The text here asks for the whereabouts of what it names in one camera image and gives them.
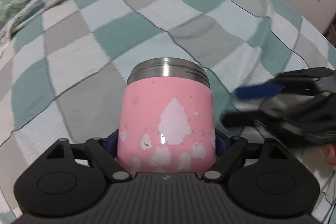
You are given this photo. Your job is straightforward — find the pink steel cup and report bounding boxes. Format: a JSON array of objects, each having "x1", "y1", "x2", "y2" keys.
[{"x1": 116, "y1": 57, "x2": 215, "y2": 174}]

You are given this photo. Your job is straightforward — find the person's right hand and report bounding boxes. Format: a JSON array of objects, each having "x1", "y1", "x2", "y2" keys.
[{"x1": 322, "y1": 144, "x2": 336, "y2": 167}]

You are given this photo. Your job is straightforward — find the checkered bed sheet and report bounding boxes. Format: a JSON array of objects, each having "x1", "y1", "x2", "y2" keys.
[{"x1": 1, "y1": 0, "x2": 335, "y2": 223}]

